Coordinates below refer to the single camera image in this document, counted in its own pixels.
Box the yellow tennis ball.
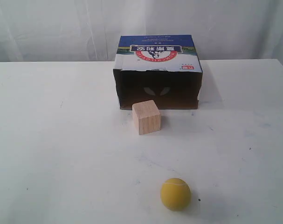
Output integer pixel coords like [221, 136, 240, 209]
[160, 178, 192, 211]

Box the light wooden cube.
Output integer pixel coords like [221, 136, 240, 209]
[132, 100, 161, 135]

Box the blue white cardboard box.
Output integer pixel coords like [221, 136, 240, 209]
[113, 35, 203, 110]

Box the white curtain backdrop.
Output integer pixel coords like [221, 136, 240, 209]
[0, 0, 283, 64]

